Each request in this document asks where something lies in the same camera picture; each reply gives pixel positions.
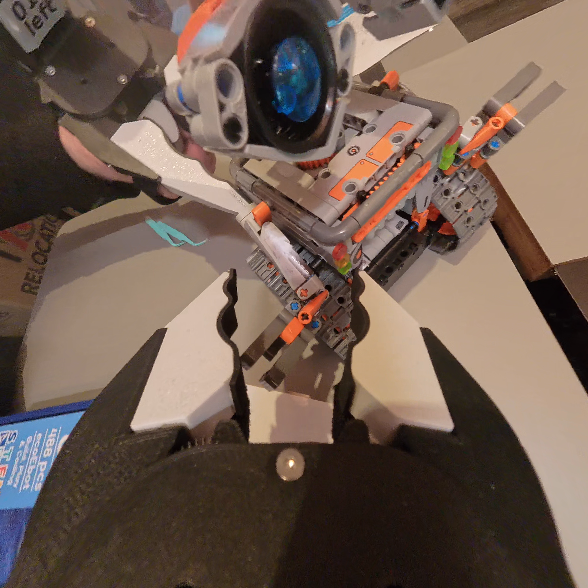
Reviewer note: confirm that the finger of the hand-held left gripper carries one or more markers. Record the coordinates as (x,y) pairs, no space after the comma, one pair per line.
(174,165)

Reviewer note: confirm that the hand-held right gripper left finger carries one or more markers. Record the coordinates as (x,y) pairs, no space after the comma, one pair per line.
(183,367)

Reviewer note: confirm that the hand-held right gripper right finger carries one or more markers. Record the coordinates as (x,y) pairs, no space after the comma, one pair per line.
(399,367)

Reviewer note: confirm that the black orange tracked toy robot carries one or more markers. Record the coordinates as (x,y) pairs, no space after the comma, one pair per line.
(367,151)

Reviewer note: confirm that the person's left forearm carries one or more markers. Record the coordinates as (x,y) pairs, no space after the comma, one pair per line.
(32,160)

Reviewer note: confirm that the person's left hand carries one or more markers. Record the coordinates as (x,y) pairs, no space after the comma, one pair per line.
(82,154)

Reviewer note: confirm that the teal plastic tweezers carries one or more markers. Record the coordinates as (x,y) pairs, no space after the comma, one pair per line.
(183,243)

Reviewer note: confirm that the cardboard moving box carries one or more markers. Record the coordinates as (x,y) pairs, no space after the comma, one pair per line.
(27,275)

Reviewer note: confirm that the blue robot kit box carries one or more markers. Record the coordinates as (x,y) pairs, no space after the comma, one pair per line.
(27,459)

